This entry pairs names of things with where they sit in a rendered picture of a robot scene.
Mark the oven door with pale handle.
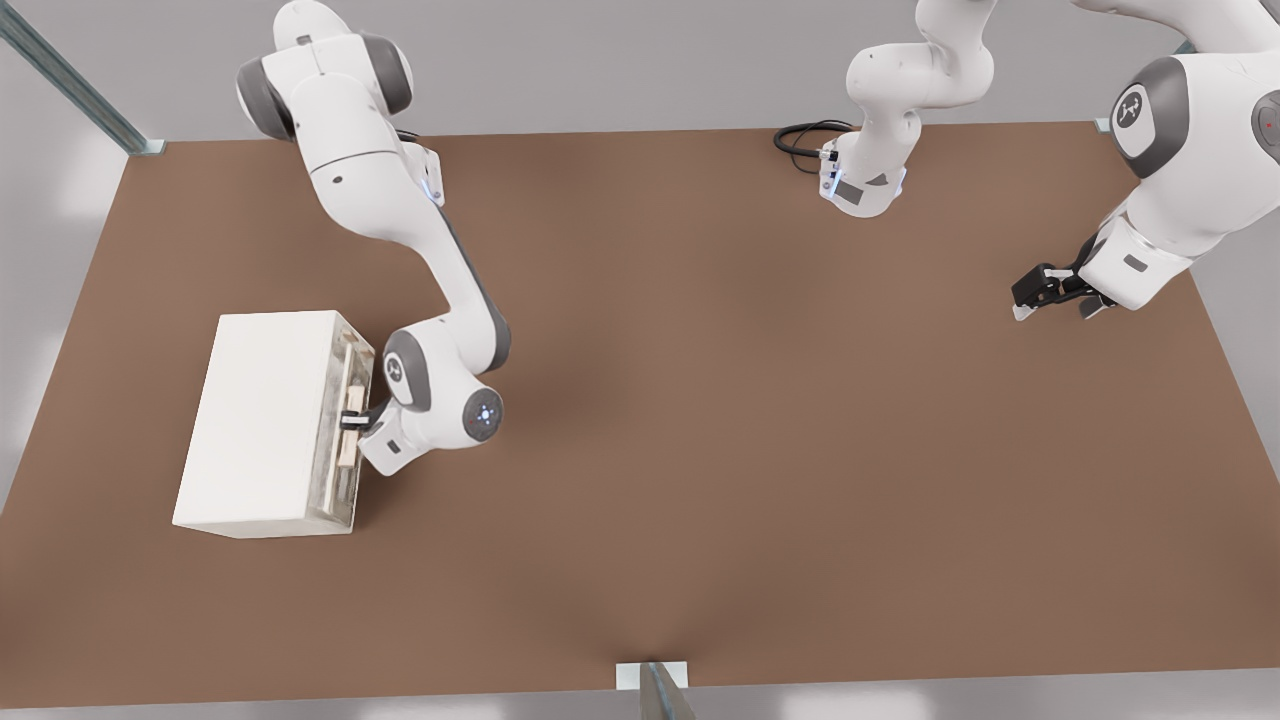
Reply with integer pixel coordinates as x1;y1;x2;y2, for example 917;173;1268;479
305;322;377;534

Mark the white oven box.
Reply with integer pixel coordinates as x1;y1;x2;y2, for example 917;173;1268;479
172;310;377;540

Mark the black cable loop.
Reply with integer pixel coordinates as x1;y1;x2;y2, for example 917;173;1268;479
772;120;857;177

